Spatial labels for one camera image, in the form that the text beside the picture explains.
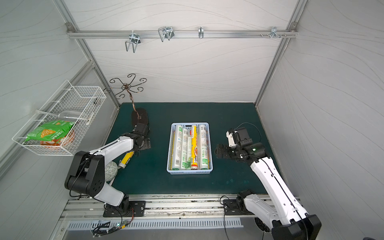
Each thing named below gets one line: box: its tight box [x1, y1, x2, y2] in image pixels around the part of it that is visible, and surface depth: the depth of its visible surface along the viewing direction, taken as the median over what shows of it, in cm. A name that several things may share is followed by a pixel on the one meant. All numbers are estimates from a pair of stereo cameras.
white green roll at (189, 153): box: [186, 136, 192, 170], surface depth 90 cm
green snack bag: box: [25, 120, 76, 144], surface depth 56 cm
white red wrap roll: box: [171, 124, 183, 171], surface depth 89 cm
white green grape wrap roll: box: [181, 128, 188, 170], surface depth 92 cm
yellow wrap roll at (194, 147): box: [191, 124, 199, 170], surface depth 90 cm
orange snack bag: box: [40, 129, 76, 148], surface depth 59 cm
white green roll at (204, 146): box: [198, 124, 210, 170], surface depth 90 cm
